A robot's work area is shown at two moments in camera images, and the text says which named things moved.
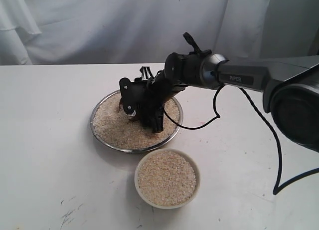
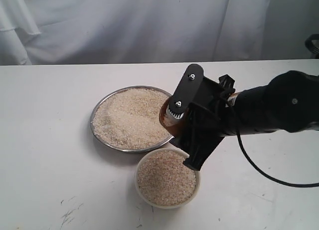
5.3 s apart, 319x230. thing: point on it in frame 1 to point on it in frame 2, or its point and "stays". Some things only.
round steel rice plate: x=111 y=126 stays
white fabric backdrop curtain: x=119 y=27 stays
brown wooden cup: x=130 y=99 to x=174 y=125
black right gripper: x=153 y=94 to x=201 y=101
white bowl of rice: x=167 y=178 stays
